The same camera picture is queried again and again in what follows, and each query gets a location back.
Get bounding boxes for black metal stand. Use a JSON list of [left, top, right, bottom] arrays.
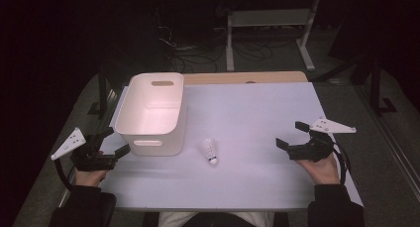
[[368, 53, 398, 117], [87, 62, 119, 120]]

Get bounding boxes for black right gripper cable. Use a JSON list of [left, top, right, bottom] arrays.
[[331, 141, 353, 185]]

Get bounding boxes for white feather shuttlecock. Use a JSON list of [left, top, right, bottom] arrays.
[[198, 137, 219, 167]]

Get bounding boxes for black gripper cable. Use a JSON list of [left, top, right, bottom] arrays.
[[53, 158, 77, 192], [331, 141, 353, 185]]

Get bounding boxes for black floor cables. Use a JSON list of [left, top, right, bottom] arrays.
[[157, 8, 276, 74]]

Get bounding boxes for white table cover sheet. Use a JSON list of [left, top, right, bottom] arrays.
[[58, 81, 365, 210]]

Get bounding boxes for person's left hand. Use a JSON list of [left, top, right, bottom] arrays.
[[74, 150, 109, 188]]

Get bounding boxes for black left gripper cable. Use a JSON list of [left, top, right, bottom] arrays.
[[53, 158, 77, 192]]

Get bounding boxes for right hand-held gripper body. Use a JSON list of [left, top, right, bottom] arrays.
[[286, 117, 358, 164]]

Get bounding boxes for person's right hand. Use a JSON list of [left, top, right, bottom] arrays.
[[294, 152, 342, 186]]

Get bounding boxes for white metal desk frame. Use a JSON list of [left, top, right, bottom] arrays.
[[225, 0, 322, 72]]

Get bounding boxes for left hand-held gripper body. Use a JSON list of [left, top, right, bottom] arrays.
[[51, 127, 117, 172]]

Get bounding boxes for white plastic storage bin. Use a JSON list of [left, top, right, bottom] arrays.
[[114, 71, 188, 157]]

